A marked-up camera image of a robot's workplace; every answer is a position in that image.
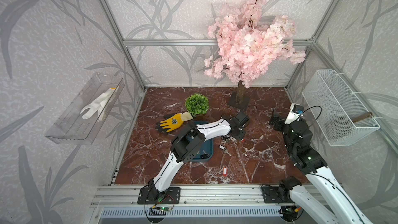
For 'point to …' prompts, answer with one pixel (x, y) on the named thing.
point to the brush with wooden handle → (337, 127)
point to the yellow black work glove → (170, 122)
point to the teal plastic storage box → (207, 153)
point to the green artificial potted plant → (197, 104)
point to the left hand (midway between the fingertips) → (240, 134)
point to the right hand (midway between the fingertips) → (283, 111)
